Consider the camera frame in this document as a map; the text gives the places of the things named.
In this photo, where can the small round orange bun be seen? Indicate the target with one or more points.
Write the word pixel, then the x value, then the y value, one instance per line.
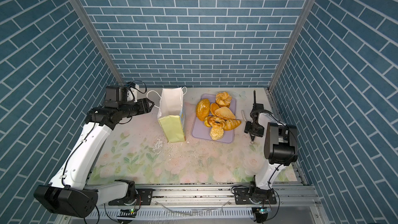
pixel 213 108

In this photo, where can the lilac plastic tray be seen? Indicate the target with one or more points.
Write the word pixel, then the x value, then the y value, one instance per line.
pixel 200 131

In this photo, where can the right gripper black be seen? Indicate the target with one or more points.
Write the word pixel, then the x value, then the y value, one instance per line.
pixel 260 134

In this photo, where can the aluminium corner post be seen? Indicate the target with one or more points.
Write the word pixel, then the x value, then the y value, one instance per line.
pixel 87 23
pixel 292 40

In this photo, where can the sugar-topped knotted bread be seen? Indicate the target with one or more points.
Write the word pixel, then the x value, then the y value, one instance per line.
pixel 223 99

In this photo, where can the round pale bun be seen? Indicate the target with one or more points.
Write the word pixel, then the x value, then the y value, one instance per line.
pixel 216 133

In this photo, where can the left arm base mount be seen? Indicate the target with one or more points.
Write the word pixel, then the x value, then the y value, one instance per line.
pixel 133 196

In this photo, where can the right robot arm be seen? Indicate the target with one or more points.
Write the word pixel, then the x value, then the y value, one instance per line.
pixel 280 144

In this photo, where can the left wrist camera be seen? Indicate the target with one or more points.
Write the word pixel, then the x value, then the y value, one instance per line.
pixel 133 88

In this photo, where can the large oval brown bread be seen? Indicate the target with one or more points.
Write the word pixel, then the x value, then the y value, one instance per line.
pixel 203 109

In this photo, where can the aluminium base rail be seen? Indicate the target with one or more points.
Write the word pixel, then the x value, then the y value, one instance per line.
pixel 296 203

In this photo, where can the aluminium corner post right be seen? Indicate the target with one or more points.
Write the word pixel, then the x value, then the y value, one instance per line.
pixel 292 40

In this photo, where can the small yellow tart bread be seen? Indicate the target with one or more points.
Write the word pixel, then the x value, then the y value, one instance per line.
pixel 206 122

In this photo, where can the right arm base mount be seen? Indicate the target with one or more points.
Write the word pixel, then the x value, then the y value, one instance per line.
pixel 245 195

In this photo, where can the aluminium corner post left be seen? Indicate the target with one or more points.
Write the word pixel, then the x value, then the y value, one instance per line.
pixel 87 23

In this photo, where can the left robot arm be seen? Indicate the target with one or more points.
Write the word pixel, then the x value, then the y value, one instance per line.
pixel 69 193

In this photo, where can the pretzel ring bread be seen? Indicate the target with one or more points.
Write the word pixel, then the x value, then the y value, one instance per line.
pixel 216 122

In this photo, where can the ridged golden loaf bread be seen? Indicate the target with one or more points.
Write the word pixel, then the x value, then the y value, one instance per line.
pixel 231 124

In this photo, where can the white and green paper bag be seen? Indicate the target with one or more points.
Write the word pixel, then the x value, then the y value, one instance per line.
pixel 171 113

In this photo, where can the triangular pastry bread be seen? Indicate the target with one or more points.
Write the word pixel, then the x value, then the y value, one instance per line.
pixel 225 113

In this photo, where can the floral table mat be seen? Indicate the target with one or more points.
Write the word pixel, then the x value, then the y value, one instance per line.
pixel 138 150

